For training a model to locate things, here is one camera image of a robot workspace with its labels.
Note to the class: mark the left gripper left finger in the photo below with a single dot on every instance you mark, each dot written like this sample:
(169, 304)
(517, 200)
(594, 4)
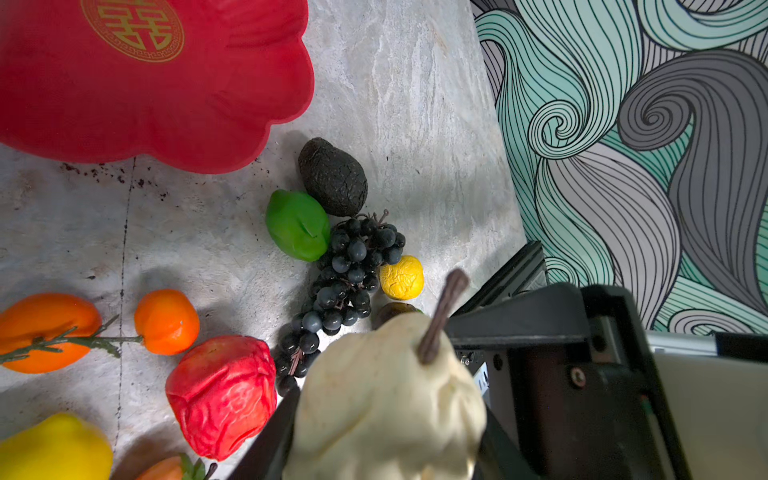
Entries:
(267, 456)

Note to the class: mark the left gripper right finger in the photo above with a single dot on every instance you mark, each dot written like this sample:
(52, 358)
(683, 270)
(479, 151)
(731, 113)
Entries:
(498, 456)

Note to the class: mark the red wrinkled fake pepper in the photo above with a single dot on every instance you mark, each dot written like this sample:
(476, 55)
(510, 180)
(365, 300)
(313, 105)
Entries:
(223, 393)

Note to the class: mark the cream white fake pear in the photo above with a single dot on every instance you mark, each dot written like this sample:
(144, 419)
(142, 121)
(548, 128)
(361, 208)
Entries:
(394, 403)

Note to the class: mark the dark brown fake avocado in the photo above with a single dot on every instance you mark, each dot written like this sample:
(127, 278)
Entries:
(334, 178)

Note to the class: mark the red flower-shaped fruit bowl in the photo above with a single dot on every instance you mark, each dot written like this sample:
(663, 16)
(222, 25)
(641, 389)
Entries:
(198, 85)

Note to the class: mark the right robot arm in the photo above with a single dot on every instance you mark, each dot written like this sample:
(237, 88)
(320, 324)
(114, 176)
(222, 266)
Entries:
(576, 388)

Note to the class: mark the red fake strawberry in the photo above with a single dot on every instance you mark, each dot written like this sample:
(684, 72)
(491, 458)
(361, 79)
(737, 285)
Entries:
(180, 467)

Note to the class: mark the orange fake tomato right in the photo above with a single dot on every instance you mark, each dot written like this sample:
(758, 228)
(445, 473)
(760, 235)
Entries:
(167, 322)

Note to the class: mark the orange fake tomato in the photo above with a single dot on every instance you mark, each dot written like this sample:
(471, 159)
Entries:
(167, 322)
(46, 316)

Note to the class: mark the black fake grape bunch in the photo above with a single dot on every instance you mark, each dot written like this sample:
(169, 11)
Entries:
(341, 293)

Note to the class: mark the small yellow fake lemon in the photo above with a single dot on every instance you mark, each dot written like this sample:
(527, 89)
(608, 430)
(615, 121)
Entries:
(404, 280)

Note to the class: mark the large yellow fake lemon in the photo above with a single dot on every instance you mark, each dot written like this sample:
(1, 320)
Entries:
(61, 447)

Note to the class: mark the green fake lime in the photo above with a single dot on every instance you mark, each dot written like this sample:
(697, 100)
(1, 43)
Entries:
(298, 225)

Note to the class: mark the orange fake tomato left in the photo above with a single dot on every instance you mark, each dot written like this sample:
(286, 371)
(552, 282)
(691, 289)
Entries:
(46, 316)

